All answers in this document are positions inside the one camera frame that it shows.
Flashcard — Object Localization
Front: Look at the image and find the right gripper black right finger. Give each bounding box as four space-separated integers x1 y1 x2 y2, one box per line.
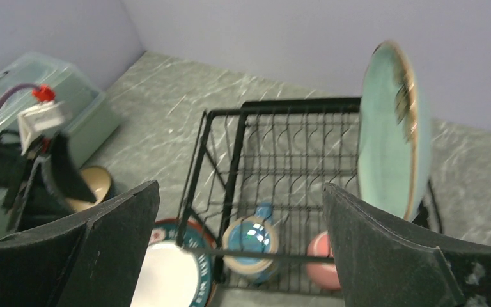
323 183 491 306

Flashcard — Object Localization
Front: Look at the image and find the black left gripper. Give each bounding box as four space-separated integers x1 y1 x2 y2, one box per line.
0 133 97 233

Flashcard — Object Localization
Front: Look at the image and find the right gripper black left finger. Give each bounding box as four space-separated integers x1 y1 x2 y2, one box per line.
0 180 160 306

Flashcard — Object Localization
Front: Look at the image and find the pink mug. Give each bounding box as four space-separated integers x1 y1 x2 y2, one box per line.
306 231 341 290

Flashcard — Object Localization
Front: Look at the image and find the white plate teal lettered rim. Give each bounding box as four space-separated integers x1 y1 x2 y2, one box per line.
130 219 215 307

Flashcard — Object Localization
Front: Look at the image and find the blue mug orange inside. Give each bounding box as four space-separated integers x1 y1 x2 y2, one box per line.
222 203 280 285

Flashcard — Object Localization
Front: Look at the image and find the light blue flower plate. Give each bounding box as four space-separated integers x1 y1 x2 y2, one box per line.
357 40 432 221

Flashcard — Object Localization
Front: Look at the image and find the black wire dish rack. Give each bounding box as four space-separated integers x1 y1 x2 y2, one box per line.
176 97 443 295

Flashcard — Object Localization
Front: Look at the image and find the dark bowl beige inside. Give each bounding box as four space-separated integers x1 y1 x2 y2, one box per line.
66 166 116 212

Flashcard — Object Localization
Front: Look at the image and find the clear plastic storage box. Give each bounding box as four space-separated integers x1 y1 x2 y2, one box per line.
0 52 121 239

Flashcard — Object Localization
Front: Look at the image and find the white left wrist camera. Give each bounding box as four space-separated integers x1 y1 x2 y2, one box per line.
17 84 72 155

